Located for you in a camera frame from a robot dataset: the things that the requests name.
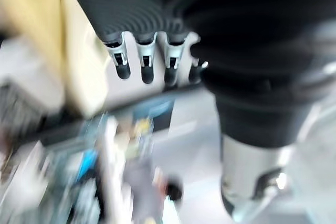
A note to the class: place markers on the small black round object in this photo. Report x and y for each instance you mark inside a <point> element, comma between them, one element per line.
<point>173,189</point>

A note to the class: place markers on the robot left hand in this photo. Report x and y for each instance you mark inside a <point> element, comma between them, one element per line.
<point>236,37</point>

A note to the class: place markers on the bright blue item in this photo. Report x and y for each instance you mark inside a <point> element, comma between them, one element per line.
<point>86,162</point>

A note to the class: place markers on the grey box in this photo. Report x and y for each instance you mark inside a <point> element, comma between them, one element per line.
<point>29,77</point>

